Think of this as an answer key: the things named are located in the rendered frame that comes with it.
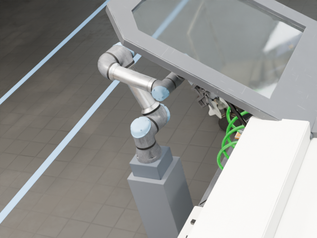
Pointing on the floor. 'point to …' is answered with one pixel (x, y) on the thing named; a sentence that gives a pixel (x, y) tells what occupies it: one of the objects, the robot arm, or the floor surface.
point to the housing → (302, 199)
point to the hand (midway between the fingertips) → (225, 112)
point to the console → (255, 181)
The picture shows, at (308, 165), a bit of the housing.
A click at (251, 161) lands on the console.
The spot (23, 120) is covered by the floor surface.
